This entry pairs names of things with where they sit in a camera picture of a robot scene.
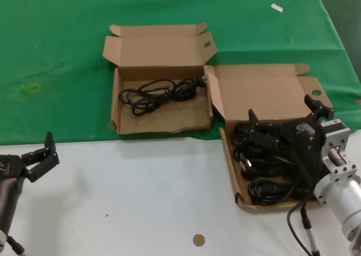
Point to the white tape strip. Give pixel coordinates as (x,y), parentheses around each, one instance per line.
(277,8)

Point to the open brown cardboard box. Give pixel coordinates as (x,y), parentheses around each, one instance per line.
(262,95)

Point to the round brown cardboard disc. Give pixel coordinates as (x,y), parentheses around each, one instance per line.
(198,240)

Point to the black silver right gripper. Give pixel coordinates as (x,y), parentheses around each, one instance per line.
(303,143)

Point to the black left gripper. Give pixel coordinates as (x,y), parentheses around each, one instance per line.
(8,168)

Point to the green table cloth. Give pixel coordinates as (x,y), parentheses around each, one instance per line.
(56,41)

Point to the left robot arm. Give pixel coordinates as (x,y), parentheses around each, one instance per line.
(2,239)

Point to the torn-edged open cardboard box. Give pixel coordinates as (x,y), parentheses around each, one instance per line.
(163,120)

